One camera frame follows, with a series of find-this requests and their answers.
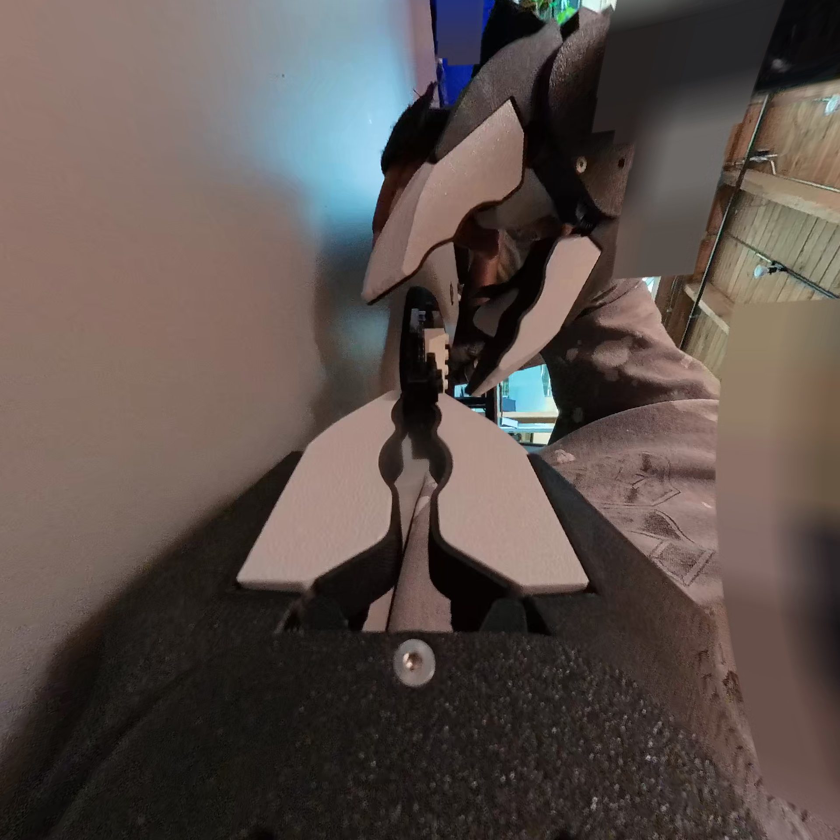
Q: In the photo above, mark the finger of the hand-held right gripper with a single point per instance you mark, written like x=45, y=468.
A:
x=446, y=197
x=545, y=309

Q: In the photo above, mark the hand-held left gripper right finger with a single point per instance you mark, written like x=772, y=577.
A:
x=512, y=525

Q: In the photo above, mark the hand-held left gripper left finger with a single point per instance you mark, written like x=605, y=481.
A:
x=322, y=525

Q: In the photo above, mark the black lego chassis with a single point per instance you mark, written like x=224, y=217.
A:
x=420, y=361

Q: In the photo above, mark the person's right hand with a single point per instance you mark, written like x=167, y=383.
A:
x=394, y=171

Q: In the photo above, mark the person's grey sweatshirt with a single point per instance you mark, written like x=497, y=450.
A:
x=643, y=499

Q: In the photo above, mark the blue plastic bin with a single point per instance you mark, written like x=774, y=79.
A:
x=460, y=40

